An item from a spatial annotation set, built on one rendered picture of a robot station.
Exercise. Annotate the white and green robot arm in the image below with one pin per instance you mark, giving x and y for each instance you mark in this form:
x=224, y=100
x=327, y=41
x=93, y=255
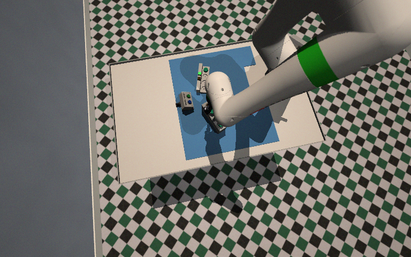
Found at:
x=358, y=34

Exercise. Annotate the small sloping desk with blue and green keys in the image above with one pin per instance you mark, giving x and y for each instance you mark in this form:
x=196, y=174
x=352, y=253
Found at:
x=185, y=101

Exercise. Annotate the blue flat mat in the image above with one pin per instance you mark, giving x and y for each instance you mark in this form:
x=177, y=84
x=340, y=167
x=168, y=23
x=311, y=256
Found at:
x=198, y=134

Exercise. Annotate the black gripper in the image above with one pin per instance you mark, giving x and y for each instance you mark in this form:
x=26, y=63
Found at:
x=208, y=109

